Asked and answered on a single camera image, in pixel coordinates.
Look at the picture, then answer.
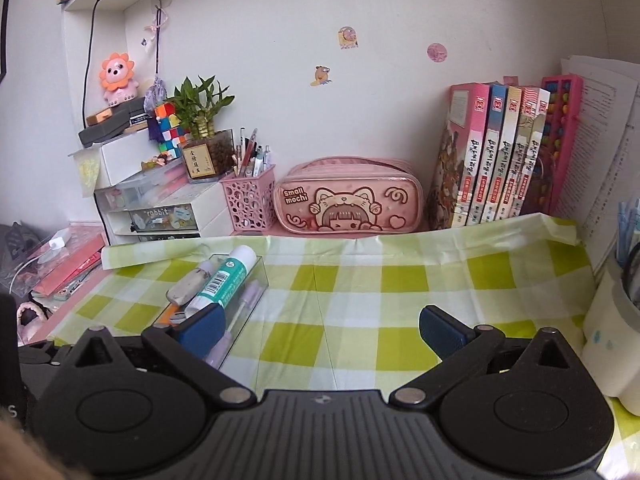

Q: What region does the orange highlighter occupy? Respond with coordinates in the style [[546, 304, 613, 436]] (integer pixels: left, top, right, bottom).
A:
[[155, 304, 186, 326]]

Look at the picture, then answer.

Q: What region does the white green glue stick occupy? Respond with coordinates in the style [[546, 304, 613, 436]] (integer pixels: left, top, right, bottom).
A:
[[184, 245, 257, 318]]

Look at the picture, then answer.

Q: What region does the clear plastic organizer tray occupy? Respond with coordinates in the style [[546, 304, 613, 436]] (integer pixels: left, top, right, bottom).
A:
[[154, 245, 269, 368]]

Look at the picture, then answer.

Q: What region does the grey white eraser case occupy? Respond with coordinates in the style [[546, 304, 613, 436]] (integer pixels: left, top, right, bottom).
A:
[[166, 260, 215, 307]]

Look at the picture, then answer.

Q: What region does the lilac pen in tray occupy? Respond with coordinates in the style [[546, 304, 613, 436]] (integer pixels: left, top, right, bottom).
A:
[[205, 280, 265, 368]]

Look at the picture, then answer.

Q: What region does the green checked tablecloth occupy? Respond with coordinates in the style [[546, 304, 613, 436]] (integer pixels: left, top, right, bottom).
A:
[[46, 211, 640, 476]]

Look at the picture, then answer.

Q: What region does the red flat box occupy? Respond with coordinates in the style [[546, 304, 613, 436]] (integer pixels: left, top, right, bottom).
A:
[[30, 223, 105, 296]]

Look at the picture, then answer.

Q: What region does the pink cover comic book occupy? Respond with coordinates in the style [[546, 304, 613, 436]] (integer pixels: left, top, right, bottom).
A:
[[426, 82, 490, 230]]

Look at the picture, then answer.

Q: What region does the white cup at right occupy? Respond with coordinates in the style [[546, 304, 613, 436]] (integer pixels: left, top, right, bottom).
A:
[[582, 256, 640, 415]]

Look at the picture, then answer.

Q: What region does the white drawer organizer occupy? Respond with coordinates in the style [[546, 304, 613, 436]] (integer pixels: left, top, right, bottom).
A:
[[70, 130, 232, 245]]

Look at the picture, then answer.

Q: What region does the pink perforated pen holder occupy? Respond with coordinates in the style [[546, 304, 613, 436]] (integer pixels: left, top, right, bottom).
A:
[[220, 167, 277, 234]]

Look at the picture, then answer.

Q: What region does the bamboo plant in glass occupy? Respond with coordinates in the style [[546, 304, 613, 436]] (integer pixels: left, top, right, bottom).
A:
[[169, 76, 235, 181]]

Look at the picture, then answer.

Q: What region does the pink cat pencil case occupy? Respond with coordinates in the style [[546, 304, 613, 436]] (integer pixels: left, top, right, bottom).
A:
[[273, 156, 424, 235]]

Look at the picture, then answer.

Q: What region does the colourful twisted cube puzzle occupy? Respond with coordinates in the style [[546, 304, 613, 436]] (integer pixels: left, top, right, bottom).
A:
[[148, 102, 192, 160]]

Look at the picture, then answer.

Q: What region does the pink abacus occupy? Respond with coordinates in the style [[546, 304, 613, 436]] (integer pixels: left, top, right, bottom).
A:
[[532, 74, 584, 214]]

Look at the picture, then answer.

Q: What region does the pink lion figurine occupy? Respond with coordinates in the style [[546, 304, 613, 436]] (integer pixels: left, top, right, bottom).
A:
[[99, 52, 139, 107]]

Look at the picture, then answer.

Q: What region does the black power cable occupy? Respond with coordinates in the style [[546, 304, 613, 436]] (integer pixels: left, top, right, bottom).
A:
[[80, 0, 109, 131]]

